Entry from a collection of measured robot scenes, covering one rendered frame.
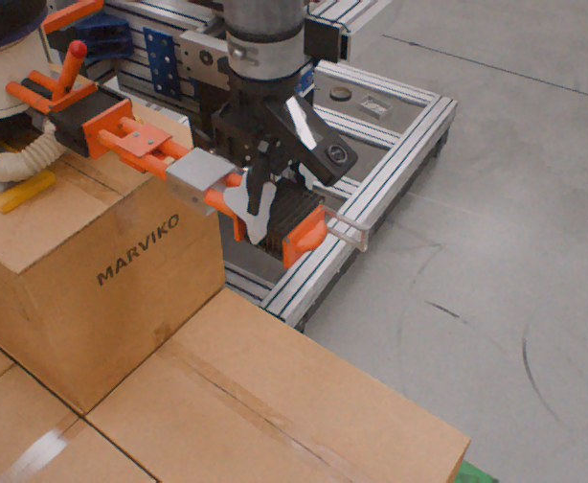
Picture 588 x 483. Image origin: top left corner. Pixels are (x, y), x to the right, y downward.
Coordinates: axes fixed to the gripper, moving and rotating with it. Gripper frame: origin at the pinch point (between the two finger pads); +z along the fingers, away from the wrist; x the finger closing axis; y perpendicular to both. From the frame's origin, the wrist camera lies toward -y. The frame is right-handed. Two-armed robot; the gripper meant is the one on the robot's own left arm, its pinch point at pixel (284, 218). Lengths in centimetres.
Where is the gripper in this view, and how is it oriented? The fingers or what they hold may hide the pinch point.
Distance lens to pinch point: 76.2
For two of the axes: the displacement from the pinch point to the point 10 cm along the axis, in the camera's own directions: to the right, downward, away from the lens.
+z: 0.0, 7.0, 7.1
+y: -8.0, -4.3, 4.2
